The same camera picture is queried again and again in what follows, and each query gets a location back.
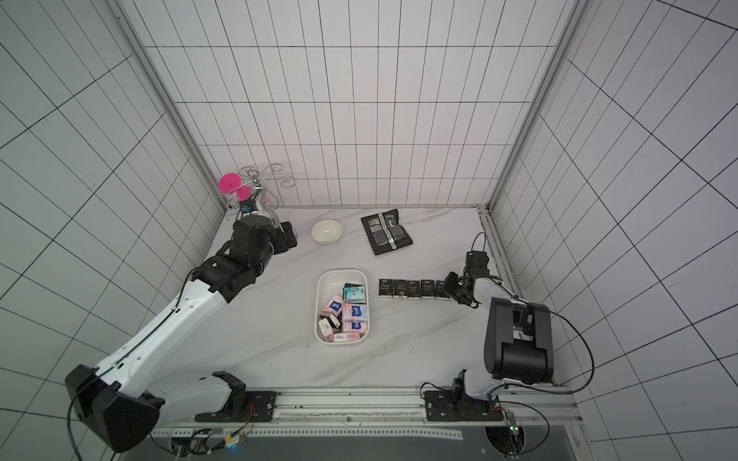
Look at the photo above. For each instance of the black Face tissue pack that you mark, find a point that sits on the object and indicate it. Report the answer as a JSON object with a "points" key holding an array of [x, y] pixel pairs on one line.
{"points": [[386, 288]]}

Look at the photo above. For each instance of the white storage box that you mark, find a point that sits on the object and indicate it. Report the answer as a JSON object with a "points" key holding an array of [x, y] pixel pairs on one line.
{"points": [[342, 312]]}

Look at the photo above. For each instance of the black tissue multipack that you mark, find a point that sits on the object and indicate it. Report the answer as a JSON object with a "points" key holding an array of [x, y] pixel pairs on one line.
{"points": [[385, 233]]}

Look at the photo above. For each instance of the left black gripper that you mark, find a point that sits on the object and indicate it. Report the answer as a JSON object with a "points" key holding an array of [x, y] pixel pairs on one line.
{"points": [[279, 237]]}

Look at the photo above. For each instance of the chrome cup stand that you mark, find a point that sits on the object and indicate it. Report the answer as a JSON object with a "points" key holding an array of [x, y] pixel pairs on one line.
{"points": [[266, 181]]}

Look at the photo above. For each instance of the lower pink blue pack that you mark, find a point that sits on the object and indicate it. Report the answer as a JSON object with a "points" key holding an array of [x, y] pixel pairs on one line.
{"points": [[360, 327]]}

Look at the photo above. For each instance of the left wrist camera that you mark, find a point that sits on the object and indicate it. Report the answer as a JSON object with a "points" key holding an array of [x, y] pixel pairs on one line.
{"points": [[250, 205]]}

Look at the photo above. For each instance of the pink blue tissue pack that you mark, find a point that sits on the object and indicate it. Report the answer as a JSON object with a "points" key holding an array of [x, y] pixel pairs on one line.
{"points": [[354, 313]]}

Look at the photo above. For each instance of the teal tissue pack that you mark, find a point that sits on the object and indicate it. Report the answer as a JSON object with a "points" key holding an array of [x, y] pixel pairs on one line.
{"points": [[355, 295]]}

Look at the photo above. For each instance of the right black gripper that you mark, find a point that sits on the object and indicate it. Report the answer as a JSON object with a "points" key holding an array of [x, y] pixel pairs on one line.
{"points": [[458, 285]]}

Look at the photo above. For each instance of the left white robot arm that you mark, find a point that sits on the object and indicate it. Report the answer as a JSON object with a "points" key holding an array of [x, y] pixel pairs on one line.
{"points": [[114, 399]]}

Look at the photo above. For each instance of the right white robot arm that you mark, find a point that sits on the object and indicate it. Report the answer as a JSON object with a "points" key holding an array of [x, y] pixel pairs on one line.
{"points": [[518, 339]]}

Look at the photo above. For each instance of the white bowl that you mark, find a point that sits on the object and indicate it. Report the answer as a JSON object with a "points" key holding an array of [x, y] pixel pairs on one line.
{"points": [[327, 232]]}

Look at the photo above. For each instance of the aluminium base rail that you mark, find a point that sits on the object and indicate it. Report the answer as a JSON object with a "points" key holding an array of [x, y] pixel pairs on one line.
{"points": [[425, 411]]}

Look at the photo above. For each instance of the tilted pink tissue pack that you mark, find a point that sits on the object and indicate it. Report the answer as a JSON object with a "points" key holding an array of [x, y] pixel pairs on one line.
{"points": [[333, 307]]}

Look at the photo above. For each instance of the pink cup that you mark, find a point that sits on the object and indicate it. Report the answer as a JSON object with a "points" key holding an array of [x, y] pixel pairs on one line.
{"points": [[232, 184]]}

